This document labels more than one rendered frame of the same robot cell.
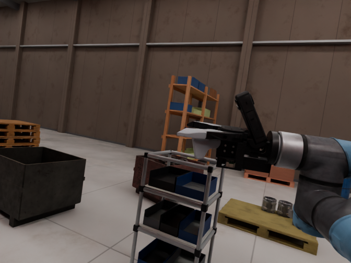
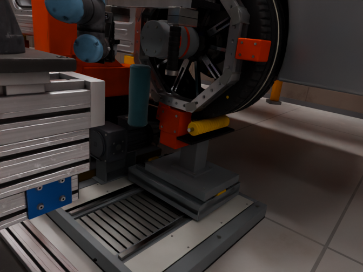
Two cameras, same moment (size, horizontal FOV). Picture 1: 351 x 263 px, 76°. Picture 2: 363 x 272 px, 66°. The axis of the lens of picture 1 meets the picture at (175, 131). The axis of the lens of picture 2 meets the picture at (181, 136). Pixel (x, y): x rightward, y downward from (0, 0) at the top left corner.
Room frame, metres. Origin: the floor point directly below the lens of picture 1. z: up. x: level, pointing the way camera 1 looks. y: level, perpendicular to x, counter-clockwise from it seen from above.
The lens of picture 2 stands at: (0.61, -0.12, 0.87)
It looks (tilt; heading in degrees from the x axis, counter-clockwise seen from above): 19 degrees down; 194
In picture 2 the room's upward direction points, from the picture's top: 6 degrees clockwise
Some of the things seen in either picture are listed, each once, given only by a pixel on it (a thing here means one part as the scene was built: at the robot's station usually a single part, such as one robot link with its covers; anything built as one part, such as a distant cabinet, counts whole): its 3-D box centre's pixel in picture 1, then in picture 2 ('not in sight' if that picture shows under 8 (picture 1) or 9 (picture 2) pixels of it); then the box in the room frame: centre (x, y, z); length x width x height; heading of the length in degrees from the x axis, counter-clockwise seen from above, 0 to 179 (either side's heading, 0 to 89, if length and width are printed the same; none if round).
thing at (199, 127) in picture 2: not in sight; (209, 124); (-0.60, -0.30, 0.51); 0.29 x 0.06 x 0.06; 155
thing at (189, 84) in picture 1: (192, 125); not in sight; (6.48, -0.47, 1.23); 2.54 x 0.69 x 2.46; 156
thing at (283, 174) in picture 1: (268, 171); not in sight; (6.33, -2.78, 0.23); 1.34 x 0.95 x 0.46; 66
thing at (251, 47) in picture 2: not in sight; (252, 49); (-0.43, -0.16, 0.85); 0.09 x 0.08 x 0.07; 65
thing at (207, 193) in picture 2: not in sight; (194, 151); (-0.71, -0.38, 0.32); 0.40 x 0.30 x 0.28; 65
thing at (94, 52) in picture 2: not in sight; (91, 47); (-0.14, -0.61, 0.81); 0.11 x 0.08 x 0.09; 20
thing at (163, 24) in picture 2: not in sight; (170, 40); (-0.49, -0.48, 0.85); 0.21 x 0.14 x 0.14; 155
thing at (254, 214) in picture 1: (266, 214); not in sight; (3.04, -1.41, 0.17); 1.18 x 0.85 x 0.33; 67
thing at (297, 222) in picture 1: (319, 206); not in sight; (0.44, -0.30, 1.11); 0.11 x 0.08 x 0.11; 170
